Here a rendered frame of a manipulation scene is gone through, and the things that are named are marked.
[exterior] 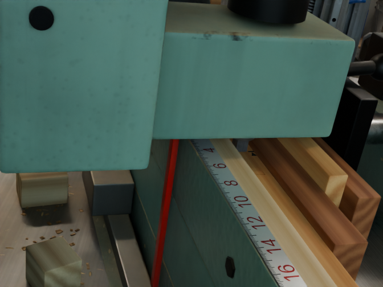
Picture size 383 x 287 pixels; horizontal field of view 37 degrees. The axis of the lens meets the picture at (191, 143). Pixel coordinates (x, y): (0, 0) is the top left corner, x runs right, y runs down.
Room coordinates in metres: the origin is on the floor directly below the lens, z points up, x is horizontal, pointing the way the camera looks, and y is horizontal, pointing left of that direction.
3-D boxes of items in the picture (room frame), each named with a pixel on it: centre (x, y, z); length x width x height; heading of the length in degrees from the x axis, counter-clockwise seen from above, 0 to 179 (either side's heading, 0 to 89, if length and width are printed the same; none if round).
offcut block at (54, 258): (0.35, 0.09, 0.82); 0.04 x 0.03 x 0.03; 42
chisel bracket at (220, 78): (0.37, -0.02, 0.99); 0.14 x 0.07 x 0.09; 111
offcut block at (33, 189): (0.48, 0.14, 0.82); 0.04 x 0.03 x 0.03; 117
